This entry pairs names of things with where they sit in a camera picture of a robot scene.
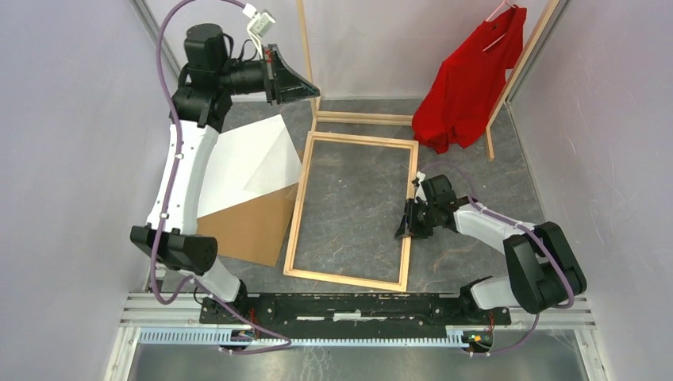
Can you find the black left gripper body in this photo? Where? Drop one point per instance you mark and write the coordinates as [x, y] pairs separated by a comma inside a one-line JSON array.
[[251, 77]]

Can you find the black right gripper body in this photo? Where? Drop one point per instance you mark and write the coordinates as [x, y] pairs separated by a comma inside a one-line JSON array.
[[421, 217]]

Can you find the printed photo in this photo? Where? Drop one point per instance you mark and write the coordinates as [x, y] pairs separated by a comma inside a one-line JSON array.
[[235, 156]]

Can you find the clear acrylic frame pane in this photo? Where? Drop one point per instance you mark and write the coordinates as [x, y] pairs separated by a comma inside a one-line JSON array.
[[279, 168]]

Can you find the light wooden picture frame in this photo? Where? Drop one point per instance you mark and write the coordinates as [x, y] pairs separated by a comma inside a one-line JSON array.
[[347, 279]]

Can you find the brown backing board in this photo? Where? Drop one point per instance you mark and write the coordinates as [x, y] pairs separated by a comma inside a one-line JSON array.
[[252, 231]]

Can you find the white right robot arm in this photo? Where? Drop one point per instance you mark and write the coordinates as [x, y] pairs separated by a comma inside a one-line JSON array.
[[542, 270]]

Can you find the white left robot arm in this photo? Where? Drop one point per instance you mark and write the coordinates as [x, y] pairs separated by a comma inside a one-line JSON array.
[[206, 85]]

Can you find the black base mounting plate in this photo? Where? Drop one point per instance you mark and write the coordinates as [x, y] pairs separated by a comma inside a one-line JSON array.
[[354, 315]]

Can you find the red t-shirt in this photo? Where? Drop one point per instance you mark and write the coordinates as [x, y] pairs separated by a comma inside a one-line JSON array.
[[468, 83]]

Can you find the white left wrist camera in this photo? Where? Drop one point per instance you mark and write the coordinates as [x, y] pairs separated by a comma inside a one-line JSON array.
[[260, 21]]

